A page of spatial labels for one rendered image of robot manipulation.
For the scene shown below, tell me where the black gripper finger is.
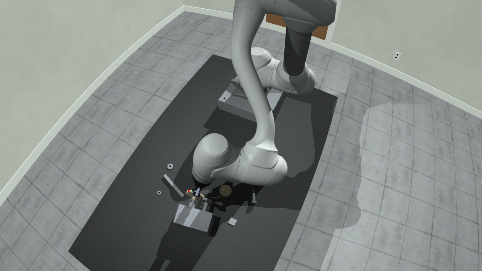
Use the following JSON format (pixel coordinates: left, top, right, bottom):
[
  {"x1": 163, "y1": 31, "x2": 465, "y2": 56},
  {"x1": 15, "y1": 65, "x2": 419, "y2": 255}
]
[{"x1": 192, "y1": 184, "x2": 201, "y2": 198}]

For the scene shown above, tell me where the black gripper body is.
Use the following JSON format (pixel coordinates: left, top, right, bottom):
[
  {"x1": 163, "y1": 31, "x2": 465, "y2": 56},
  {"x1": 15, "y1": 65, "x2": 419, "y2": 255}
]
[{"x1": 192, "y1": 176, "x2": 211, "y2": 190}]

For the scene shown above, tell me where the white flat bar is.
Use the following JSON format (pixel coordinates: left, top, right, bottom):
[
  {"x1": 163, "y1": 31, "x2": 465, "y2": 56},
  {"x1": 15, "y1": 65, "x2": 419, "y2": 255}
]
[{"x1": 164, "y1": 174, "x2": 185, "y2": 198}]

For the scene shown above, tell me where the grey hex bolt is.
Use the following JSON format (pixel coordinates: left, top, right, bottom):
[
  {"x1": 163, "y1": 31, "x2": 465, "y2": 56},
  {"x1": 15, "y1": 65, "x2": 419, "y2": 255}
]
[{"x1": 250, "y1": 189, "x2": 256, "y2": 205}]

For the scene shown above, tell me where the cream flat disc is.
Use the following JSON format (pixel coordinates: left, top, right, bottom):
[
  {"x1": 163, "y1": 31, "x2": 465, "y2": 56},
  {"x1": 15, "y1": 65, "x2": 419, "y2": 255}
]
[{"x1": 220, "y1": 185, "x2": 232, "y2": 196}]

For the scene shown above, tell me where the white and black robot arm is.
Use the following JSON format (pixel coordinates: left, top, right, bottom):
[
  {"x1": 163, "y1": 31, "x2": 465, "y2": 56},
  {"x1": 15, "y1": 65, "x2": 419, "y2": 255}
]
[{"x1": 192, "y1": 0, "x2": 337, "y2": 186}]

